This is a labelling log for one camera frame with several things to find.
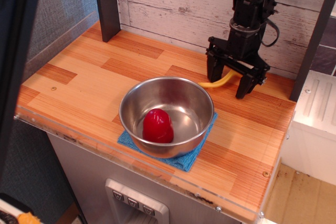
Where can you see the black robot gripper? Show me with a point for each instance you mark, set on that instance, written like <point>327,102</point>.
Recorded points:
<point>240,52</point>

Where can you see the yellow brush white bristles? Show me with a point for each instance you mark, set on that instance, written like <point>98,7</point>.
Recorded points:
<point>220,82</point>

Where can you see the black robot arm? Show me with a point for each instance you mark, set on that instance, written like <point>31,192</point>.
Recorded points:
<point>250,13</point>

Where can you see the stainless steel bowl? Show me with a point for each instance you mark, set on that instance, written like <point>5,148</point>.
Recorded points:
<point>189,106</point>

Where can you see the red toy bell pepper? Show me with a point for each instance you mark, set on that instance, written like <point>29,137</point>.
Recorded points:
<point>157,127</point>

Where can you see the blue cloth mat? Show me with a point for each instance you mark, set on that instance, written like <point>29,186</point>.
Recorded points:
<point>184,162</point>

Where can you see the white side cabinet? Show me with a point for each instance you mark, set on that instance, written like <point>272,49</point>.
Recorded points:
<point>309,146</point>

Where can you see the grey cabinet with dispenser panel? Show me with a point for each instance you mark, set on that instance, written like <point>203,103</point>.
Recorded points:
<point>107,192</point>

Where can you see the yellow object bottom left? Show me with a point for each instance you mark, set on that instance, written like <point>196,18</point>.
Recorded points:
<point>28,218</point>

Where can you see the dark right support post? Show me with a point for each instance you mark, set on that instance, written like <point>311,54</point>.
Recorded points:
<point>318,31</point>

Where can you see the dark support post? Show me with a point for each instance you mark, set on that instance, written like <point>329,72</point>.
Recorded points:
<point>109,18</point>
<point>318,31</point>

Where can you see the dark left support post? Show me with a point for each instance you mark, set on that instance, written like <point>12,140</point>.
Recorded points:
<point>109,18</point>

